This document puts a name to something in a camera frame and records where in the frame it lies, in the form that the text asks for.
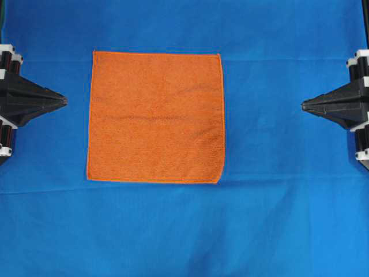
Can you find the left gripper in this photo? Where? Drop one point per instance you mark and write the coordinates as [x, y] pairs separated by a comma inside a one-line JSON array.
[[18, 90]]

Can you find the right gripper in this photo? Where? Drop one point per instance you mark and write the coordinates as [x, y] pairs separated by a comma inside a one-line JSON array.
[[353, 116]]

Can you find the orange towel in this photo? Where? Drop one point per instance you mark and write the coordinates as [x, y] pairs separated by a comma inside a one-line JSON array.
[[156, 118]]

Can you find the blue table cloth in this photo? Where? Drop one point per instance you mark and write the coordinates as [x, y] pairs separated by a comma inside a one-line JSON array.
[[292, 199]]

